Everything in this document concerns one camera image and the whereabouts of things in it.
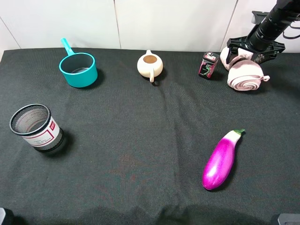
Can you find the black mesh pen holder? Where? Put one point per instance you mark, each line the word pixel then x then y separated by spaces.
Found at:
pixel 35 124

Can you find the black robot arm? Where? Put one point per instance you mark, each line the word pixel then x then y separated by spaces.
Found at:
pixel 268 27

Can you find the teal plastic scoop cup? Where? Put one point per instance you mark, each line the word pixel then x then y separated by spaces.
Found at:
pixel 79 69

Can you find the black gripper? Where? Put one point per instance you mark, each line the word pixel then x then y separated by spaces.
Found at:
pixel 264 51

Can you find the cream ceramic teapot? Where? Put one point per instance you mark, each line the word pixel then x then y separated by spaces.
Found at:
pixel 150 65

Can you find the grey object bottom right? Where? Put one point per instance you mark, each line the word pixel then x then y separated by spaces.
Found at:
pixel 288 219

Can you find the black tablecloth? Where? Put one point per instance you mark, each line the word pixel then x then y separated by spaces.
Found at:
pixel 134 152

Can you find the pink towel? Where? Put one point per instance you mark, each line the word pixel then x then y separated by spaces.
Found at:
pixel 244 74

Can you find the purple toy eggplant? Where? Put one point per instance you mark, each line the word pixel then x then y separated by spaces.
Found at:
pixel 221 161

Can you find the black gum box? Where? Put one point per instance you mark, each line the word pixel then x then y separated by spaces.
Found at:
pixel 209 61

